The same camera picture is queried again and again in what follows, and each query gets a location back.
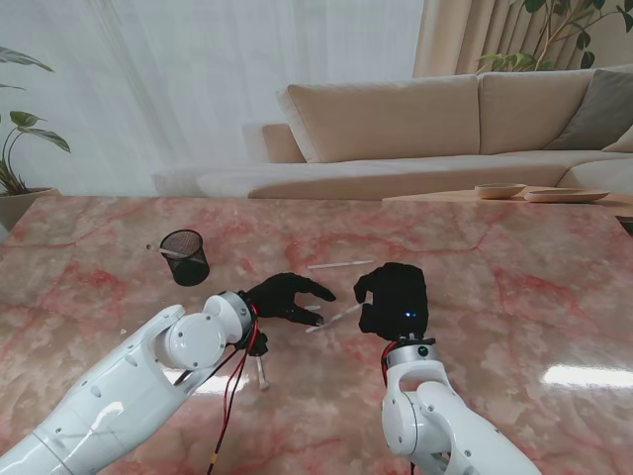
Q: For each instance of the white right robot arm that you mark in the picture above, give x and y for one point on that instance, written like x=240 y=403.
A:
x=425 y=410

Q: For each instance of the beige curtain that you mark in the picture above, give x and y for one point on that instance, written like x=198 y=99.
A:
x=455 y=34

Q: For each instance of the white straw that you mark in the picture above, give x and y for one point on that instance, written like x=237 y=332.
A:
x=341 y=313
x=341 y=264
x=262 y=376

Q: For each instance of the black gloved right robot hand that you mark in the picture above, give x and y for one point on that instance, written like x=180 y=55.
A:
x=395 y=297

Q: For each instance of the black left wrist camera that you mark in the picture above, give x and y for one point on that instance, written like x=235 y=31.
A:
x=258 y=345

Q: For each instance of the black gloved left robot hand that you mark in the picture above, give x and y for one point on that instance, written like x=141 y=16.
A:
x=272 y=297

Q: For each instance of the wooden bowl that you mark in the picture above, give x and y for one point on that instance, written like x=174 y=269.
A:
x=499 y=191

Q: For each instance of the cream cushion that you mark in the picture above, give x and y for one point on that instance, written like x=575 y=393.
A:
x=623 y=144

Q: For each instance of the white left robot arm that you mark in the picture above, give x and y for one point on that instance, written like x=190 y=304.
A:
x=123 y=386

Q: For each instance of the pale plant pot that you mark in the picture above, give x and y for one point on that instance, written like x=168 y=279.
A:
x=20 y=208

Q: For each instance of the grey cushion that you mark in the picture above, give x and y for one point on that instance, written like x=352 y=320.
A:
x=598 y=114

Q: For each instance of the sheer white curtain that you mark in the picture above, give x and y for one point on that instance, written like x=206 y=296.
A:
x=198 y=74

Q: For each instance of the black mesh holder cup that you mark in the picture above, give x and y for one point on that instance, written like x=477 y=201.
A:
x=190 y=269

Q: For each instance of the flat wooden plate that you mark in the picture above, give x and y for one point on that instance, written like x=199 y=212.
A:
x=564 y=196

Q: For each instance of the small-leaf green tree plant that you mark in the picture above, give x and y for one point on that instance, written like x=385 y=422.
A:
x=509 y=62

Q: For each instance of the beige sofa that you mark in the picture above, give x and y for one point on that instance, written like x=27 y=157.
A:
x=386 y=119

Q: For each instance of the large-leaf green plant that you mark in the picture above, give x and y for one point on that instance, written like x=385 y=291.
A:
x=47 y=137

